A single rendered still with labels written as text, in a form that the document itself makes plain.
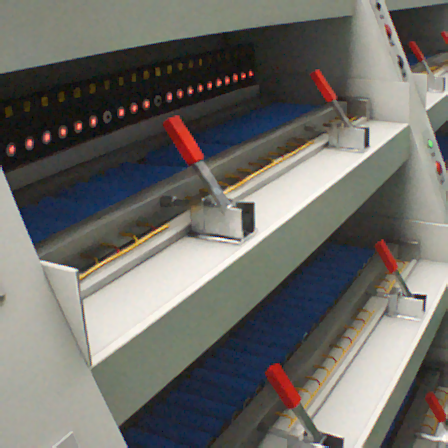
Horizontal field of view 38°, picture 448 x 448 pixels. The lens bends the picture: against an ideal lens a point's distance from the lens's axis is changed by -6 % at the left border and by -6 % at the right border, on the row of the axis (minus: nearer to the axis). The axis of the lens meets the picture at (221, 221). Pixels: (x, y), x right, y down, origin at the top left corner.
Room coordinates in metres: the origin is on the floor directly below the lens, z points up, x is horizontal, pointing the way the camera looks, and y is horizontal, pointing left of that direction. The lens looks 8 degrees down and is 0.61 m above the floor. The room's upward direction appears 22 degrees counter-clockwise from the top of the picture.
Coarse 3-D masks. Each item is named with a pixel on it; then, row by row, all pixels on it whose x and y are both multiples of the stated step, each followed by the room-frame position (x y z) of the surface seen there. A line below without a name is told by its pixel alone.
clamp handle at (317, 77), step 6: (318, 72) 0.68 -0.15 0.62; (312, 78) 0.68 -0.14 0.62; (318, 78) 0.68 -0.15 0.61; (324, 78) 0.68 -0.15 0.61; (318, 84) 0.68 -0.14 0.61; (324, 84) 0.68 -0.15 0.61; (324, 90) 0.68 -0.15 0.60; (330, 90) 0.68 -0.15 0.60; (324, 96) 0.68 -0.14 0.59; (330, 96) 0.67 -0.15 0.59; (330, 102) 0.68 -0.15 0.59; (336, 102) 0.68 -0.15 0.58; (336, 108) 0.67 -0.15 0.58; (342, 114) 0.67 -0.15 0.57; (342, 120) 0.67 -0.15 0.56; (348, 120) 0.68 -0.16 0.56; (348, 126) 0.67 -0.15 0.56
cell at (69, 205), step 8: (40, 200) 0.50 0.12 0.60; (48, 200) 0.50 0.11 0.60; (56, 200) 0.49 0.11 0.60; (64, 200) 0.49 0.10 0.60; (72, 200) 0.49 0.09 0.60; (56, 208) 0.49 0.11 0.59; (64, 208) 0.48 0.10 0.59; (72, 208) 0.48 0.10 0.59; (80, 208) 0.48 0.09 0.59; (88, 208) 0.47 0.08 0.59; (96, 208) 0.47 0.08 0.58
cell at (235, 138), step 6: (198, 132) 0.69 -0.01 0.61; (204, 132) 0.68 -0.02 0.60; (210, 132) 0.68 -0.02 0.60; (198, 138) 0.68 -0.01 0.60; (204, 138) 0.68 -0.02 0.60; (210, 138) 0.67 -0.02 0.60; (216, 138) 0.67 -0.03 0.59; (222, 138) 0.67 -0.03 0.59; (228, 138) 0.66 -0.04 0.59; (234, 138) 0.66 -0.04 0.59; (240, 138) 0.66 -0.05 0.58; (246, 138) 0.66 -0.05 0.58; (222, 144) 0.67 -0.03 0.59; (228, 144) 0.66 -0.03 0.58; (234, 144) 0.66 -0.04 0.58
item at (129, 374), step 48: (240, 96) 0.82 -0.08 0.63; (288, 96) 0.88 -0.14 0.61; (336, 96) 0.83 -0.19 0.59; (384, 96) 0.81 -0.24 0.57; (96, 144) 0.60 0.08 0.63; (384, 144) 0.70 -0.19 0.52; (288, 192) 0.54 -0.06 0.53; (336, 192) 0.57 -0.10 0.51; (192, 240) 0.45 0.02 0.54; (288, 240) 0.49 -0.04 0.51; (144, 288) 0.38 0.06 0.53; (192, 288) 0.38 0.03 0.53; (240, 288) 0.43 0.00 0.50; (96, 336) 0.33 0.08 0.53; (144, 336) 0.34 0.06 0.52; (192, 336) 0.38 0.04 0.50; (144, 384) 0.34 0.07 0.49
